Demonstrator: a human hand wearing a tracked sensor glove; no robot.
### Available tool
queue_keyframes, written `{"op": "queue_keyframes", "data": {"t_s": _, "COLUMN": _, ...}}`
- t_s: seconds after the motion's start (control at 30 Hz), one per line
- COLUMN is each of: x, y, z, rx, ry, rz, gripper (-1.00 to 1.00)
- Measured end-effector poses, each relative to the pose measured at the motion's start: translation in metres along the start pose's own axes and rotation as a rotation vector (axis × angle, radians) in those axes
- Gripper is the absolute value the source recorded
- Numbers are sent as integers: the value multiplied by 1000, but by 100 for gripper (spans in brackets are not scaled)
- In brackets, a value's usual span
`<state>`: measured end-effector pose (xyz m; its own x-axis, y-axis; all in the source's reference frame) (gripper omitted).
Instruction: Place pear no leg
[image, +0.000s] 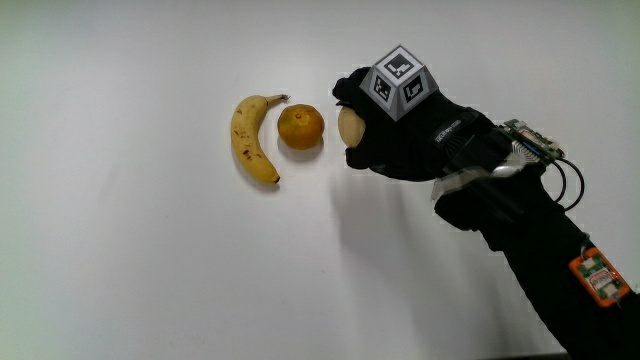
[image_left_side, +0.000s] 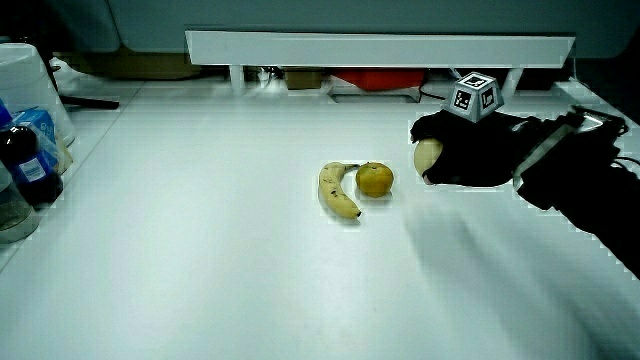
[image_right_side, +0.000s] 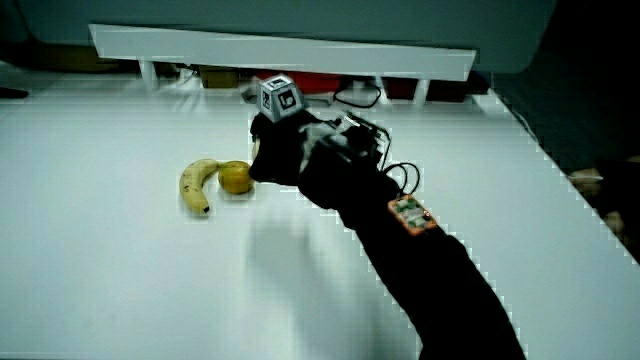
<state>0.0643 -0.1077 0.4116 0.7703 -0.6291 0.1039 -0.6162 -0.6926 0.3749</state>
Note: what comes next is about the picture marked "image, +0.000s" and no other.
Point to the person's right hand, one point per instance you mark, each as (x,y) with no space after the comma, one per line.
(410,140)

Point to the yellow-brown pear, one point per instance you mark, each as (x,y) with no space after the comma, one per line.
(351,128)

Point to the person's right forearm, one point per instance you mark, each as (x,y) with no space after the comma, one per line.
(540,240)

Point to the orange mandarin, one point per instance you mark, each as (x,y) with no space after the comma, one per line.
(300,127)

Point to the green circuit board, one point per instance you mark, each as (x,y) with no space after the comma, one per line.
(532,141)

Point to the yellow banana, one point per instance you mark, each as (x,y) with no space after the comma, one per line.
(246,140)

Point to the orange sensor module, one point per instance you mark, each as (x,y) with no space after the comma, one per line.
(599,276)

